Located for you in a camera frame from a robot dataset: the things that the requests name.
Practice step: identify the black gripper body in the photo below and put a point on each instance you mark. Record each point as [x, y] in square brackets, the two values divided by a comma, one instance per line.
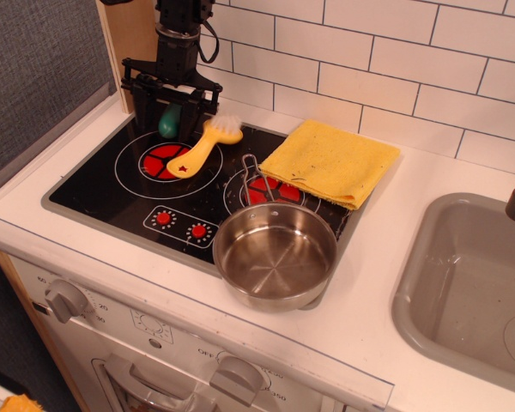
[175, 65]

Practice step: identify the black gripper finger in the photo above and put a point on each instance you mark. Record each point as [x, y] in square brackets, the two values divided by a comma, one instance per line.
[144, 97]
[191, 112]

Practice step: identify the green toy pickle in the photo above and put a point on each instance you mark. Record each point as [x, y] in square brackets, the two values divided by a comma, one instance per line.
[168, 125]

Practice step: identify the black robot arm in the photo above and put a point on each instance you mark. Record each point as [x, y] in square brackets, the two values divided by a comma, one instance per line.
[185, 17]

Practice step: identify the yellow folded towel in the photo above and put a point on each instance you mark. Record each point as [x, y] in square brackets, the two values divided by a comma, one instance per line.
[335, 165]

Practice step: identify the yellow toy dish brush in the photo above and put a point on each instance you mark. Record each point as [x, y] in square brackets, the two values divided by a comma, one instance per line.
[222, 129]

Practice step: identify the black toy stovetop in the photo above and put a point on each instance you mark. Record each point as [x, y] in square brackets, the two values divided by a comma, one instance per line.
[123, 184]

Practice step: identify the red left stove knob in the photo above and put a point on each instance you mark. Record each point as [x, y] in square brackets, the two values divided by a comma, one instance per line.
[163, 218]

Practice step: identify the red stove knob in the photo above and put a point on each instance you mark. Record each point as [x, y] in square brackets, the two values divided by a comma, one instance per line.
[199, 231]
[163, 218]

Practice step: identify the red right stove knob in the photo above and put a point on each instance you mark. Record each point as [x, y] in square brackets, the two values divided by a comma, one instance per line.
[199, 231]

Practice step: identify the small steel saucepan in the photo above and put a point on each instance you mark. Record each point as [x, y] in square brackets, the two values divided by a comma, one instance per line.
[274, 257]

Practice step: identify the grey left oven knob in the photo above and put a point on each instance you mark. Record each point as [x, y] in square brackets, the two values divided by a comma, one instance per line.
[65, 300]

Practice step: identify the grey oven knob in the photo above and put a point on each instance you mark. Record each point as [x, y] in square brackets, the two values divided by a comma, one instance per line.
[65, 300]
[237, 379]

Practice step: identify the white toy oven front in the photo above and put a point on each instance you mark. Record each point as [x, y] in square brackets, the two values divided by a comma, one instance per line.
[119, 358]

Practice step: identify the grey right oven knob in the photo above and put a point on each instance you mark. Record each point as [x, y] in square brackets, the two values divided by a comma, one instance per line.
[237, 379]

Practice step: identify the grey plastic sink basin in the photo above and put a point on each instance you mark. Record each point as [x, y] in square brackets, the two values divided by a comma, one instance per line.
[455, 302]

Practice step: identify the yellow black object bottom left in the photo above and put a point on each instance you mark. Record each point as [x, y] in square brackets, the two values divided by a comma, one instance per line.
[20, 403]

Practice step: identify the light wooden post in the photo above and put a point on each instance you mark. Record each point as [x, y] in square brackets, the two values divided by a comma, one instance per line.
[129, 30]

